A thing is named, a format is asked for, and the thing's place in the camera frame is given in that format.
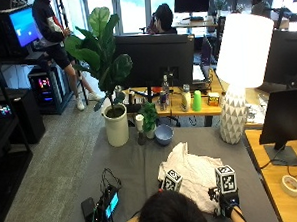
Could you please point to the white marker cube right glove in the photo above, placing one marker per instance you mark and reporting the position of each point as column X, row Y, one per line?
column 225, row 179

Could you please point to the yellow box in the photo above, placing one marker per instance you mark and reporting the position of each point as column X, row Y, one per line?
column 213, row 99

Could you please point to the blue bowl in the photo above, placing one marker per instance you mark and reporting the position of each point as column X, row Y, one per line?
column 164, row 134

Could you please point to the clear water bottle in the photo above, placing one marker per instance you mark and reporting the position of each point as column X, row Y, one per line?
column 165, row 88

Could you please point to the black shelf rack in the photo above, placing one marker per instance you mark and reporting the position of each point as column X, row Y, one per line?
column 8, row 171

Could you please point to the person's left hand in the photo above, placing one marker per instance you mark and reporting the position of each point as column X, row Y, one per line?
column 160, row 184

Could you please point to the black power pack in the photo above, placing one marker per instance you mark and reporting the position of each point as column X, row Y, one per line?
column 88, row 210

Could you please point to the monitor with blue screen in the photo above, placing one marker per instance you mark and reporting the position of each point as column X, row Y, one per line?
column 22, row 27

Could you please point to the person's right hand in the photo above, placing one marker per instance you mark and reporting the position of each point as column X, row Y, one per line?
column 229, row 202

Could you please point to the black device with lit screen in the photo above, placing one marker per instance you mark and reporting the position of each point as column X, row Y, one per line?
column 110, row 203

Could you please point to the computer tower with coloured lights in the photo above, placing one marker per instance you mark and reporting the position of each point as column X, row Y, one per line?
column 48, row 87

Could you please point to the white cloth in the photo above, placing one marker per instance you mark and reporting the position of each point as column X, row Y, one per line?
column 191, row 169

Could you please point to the black monitor with wide back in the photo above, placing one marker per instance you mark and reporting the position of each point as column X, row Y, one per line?
column 286, row 57

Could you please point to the black monitor seen from behind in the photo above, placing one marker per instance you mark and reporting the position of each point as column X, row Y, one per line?
column 154, row 59

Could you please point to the white marker cube left glove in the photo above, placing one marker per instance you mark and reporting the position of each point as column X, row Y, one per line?
column 172, row 180

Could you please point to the wooden desk with black edge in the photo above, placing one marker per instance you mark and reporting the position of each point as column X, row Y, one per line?
column 287, row 207

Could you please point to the roll of white tape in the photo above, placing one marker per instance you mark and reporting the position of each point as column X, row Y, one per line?
column 290, row 185

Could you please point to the distant black monitor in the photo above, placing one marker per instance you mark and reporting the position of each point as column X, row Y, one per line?
column 192, row 1

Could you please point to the open laptop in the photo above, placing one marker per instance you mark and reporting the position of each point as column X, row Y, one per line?
column 204, row 63

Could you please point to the long wooden desk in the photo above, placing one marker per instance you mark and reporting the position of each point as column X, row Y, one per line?
column 188, row 113

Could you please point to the white marker cube glove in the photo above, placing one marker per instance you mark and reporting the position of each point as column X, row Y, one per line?
column 172, row 180
column 225, row 179

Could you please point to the large leafy plant white pot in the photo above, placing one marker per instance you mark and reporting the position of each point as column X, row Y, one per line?
column 116, row 126

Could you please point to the green plastic cup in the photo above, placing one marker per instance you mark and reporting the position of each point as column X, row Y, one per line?
column 197, row 101

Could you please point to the white table lamp patterned base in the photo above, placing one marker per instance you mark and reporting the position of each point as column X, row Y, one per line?
column 242, row 52

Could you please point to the small green plant white pot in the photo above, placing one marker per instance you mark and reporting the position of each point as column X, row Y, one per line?
column 149, row 117

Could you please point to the dark drink can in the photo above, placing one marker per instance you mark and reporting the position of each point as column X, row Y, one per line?
column 162, row 101

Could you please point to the small white-capped dark bottle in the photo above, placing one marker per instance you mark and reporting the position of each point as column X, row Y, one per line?
column 140, row 124

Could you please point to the black monitor on square stand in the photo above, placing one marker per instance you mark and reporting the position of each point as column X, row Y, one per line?
column 285, row 117

